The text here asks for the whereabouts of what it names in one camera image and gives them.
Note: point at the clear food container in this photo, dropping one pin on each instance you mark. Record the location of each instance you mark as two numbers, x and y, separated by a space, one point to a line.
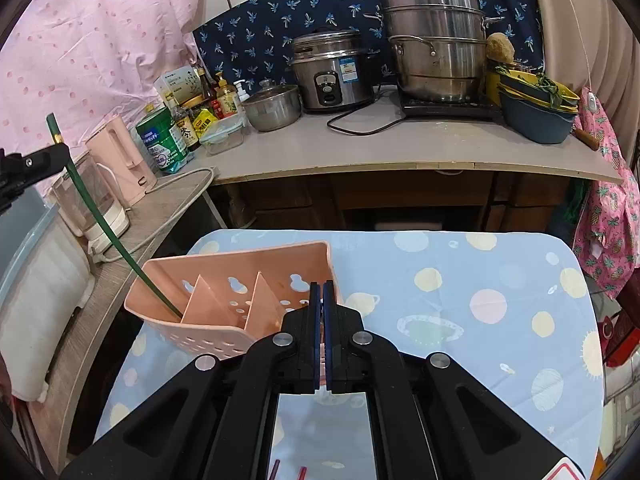
227 137

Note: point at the green tin can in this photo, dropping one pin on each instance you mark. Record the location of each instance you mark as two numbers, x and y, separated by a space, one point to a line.
159 142

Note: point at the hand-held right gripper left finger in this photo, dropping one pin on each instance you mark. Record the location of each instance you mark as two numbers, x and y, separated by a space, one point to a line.
316 330

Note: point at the soy sauce bottle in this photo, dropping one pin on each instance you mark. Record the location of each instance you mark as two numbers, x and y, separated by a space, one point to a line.
186 132

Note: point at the brown loofah sponge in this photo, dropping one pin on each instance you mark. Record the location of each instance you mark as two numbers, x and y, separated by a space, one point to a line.
500 47

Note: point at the glass jug with white base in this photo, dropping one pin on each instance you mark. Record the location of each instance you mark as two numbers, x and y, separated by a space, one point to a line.
92 205

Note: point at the yellow seasoning packet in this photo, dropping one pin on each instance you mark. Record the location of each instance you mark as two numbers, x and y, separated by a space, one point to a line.
206 124

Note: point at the yellow cap seasoning bottle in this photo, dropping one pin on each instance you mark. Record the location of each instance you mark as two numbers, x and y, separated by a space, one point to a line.
226 97

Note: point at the white pump dispenser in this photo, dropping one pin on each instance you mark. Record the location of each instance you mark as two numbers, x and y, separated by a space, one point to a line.
241 92

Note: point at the stainless steel steamer pot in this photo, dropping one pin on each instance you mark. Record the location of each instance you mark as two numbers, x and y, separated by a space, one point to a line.
435 35

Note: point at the silver rice cooker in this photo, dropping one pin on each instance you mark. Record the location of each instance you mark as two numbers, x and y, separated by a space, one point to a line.
330 80

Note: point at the white plastic tub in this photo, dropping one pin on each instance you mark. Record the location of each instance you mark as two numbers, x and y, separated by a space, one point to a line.
40 300

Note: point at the dark glass bottle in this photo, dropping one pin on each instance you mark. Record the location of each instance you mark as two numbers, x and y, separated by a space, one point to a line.
206 87

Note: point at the green chopstick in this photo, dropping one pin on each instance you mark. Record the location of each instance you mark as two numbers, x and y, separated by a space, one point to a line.
52 124

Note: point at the dark red box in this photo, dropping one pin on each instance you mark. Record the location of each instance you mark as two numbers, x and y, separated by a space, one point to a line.
625 330

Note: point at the pink dotted curtain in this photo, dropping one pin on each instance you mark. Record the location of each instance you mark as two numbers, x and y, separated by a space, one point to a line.
100 35

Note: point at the pink electric kettle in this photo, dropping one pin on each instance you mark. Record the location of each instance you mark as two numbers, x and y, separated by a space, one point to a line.
122 165

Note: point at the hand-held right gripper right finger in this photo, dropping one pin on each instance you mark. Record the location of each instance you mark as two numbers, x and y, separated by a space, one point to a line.
331 330

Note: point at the pink plastic utensil holder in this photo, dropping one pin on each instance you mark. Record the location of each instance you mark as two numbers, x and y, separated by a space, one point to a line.
210 345

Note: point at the black induction cooker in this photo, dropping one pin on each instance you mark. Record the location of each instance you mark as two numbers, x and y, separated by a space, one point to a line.
450 109

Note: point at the white tea box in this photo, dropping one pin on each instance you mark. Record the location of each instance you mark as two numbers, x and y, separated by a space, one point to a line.
175 85

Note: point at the brown wooden cabinet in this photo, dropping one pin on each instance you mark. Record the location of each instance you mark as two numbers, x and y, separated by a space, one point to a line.
400 200

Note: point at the small pot with glass lid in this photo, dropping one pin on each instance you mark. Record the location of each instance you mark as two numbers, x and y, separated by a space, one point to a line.
272 107

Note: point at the wood-grain shelf board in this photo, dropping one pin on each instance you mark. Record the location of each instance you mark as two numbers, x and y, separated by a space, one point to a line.
100 310

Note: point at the beige curtain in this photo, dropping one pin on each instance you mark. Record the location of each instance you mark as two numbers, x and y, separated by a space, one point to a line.
600 35

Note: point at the pink pineapple print apron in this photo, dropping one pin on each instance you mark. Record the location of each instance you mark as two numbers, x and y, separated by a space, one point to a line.
607 210

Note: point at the navy palm print cloth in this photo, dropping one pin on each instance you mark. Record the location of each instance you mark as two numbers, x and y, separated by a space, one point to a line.
260 25

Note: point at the blue planet print cloth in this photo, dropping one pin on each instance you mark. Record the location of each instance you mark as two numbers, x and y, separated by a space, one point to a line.
475 285

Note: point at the yellow plastic bowl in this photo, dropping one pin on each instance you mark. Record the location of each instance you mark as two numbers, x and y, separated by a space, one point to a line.
520 82

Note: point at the grey countertop board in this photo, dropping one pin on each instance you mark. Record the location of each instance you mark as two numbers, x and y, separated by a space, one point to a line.
400 150

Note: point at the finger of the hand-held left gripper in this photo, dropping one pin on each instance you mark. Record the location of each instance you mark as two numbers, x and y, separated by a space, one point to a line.
35 162

